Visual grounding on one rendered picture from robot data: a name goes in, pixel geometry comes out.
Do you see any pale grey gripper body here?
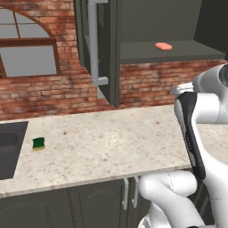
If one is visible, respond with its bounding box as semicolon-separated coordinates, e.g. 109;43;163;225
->
171;82;196;97

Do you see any salmon pink bar soap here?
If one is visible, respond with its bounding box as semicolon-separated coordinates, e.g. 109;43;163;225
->
154;42;174;52

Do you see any dark green open cabinet door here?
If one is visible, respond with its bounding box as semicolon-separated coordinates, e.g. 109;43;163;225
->
73;0;123;108

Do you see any dark green base cabinet door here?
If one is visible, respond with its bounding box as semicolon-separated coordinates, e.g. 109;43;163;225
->
69;178;126;228
129;176;153;228
0;188;73;228

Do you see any green and yellow sponge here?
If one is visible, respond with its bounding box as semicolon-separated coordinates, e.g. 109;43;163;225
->
31;136;46;151

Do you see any dark sink basin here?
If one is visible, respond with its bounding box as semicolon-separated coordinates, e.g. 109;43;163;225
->
0;120;29;181

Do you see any dark green wall cabinet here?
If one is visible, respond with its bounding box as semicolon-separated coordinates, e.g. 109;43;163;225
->
119;0;227;65

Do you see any grey long cabinet door handle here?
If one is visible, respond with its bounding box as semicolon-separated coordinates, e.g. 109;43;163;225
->
86;0;110;87

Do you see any grey base cabinet handle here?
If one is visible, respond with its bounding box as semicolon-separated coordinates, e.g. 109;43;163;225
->
132;175;141;209
122;177;130;211

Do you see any arched wooden frame window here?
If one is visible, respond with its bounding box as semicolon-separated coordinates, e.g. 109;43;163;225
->
0;6;61;79

